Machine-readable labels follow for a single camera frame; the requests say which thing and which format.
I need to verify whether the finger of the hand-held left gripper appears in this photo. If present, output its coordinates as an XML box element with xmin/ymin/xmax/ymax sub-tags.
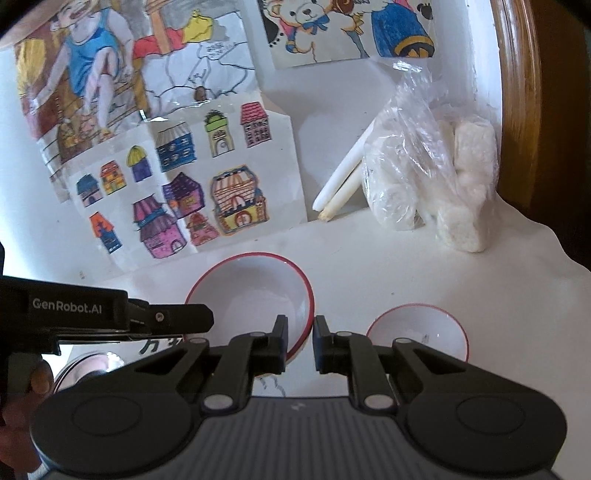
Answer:
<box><xmin>127</xmin><ymin>298</ymin><xmax>215</xmax><ymax>334</ymax></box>

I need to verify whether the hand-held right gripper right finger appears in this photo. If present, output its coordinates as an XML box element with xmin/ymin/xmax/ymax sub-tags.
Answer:
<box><xmin>312</xmin><ymin>315</ymin><xmax>468</xmax><ymax>412</ymax></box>

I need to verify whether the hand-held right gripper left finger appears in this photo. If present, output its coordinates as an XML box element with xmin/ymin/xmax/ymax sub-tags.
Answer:
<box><xmin>129</xmin><ymin>315</ymin><xmax>289</xmax><ymax>413</ymax></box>

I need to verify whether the large white red-rimmed bowl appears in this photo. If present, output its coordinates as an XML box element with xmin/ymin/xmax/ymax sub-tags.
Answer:
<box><xmin>184</xmin><ymin>252</ymin><xmax>316</xmax><ymax>364</ymax></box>

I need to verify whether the metal bowl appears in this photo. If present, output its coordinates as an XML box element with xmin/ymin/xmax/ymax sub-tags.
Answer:
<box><xmin>52</xmin><ymin>350</ymin><xmax>122</xmax><ymax>394</ymax></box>

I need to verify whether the small white red-rimmed bowl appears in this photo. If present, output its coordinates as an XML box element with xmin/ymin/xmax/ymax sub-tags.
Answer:
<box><xmin>366</xmin><ymin>303</ymin><xmax>470</xmax><ymax>363</ymax></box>

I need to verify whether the person's left hand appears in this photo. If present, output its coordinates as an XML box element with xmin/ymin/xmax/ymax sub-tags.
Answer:
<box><xmin>0</xmin><ymin>359</ymin><xmax>55</xmax><ymax>472</ymax></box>

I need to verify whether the white printed cloth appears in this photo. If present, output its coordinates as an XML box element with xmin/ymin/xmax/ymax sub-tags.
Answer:
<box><xmin>0</xmin><ymin>193</ymin><xmax>591</xmax><ymax>398</ymax></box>

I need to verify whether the coloured houses drawing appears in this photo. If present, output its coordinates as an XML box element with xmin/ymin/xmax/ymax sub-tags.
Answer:
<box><xmin>48</xmin><ymin>89</ymin><xmax>308</xmax><ymax>273</ymax></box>

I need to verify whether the white paper roll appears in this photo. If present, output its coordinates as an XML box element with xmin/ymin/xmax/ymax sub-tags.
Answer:
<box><xmin>312</xmin><ymin>124</ymin><xmax>375</xmax><ymax>212</ymax></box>
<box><xmin>318</xmin><ymin>170</ymin><xmax>366</xmax><ymax>222</ymax></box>

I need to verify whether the clear bag of white blocks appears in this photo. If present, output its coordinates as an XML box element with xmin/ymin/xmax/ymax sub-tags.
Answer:
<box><xmin>362</xmin><ymin>62</ymin><xmax>502</xmax><ymax>254</ymax></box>

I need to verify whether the child with fan drawing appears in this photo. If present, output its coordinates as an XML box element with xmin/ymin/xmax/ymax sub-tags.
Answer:
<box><xmin>11</xmin><ymin>0</ymin><xmax>257</xmax><ymax>204</ymax></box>

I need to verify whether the girl with teddy poster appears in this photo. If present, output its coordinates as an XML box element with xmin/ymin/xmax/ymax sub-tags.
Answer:
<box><xmin>256</xmin><ymin>0</ymin><xmax>437</xmax><ymax>70</ymax></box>

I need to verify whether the brown wooden door frame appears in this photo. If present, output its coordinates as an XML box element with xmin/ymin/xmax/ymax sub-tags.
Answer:
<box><xmin>491</xmin><ymin>0</ymin><xmax>591</xmax><ymax>273</ymax></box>

